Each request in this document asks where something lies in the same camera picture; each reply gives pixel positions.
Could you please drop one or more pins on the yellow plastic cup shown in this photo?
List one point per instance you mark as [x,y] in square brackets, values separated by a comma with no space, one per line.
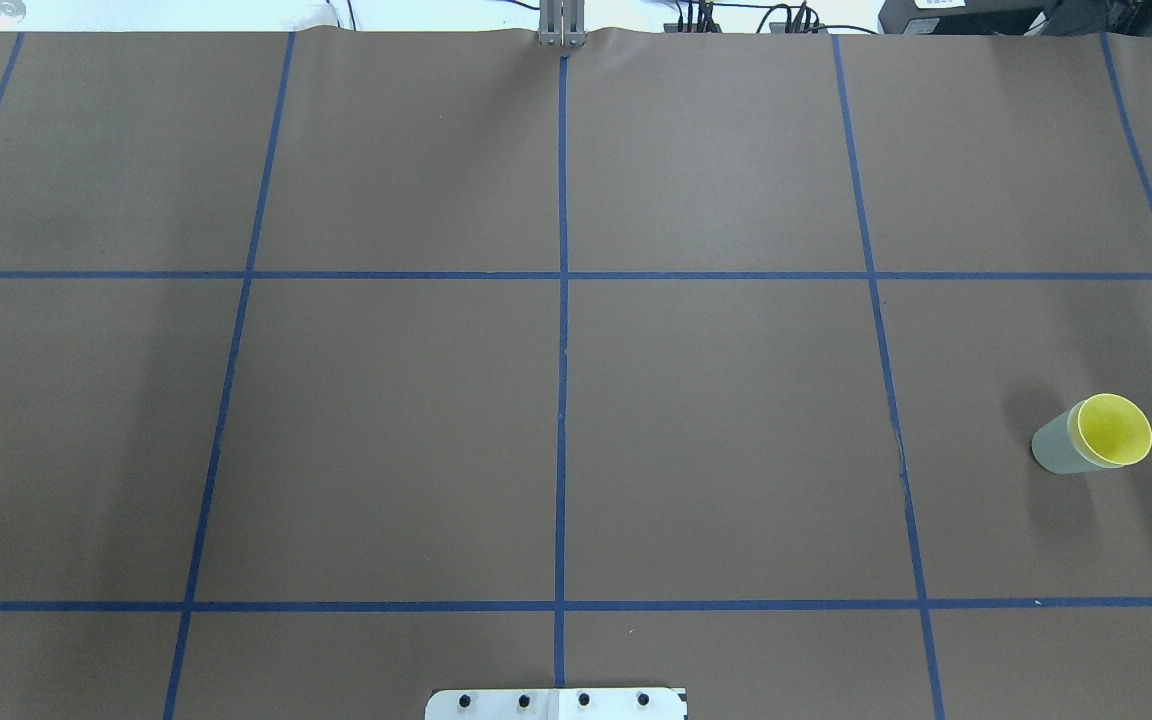
[1111,431]

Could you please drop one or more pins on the green plastic cup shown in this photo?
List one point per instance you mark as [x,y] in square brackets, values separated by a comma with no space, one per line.
[1058,446]

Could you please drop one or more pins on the black box with label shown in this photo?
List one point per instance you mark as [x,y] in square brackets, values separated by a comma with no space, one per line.
[960,18]

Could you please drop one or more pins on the aluminium frame post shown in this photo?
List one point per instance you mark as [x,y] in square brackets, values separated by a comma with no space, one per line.
[561,23]

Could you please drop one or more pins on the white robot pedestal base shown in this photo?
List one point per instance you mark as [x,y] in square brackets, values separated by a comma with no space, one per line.
[559,703]

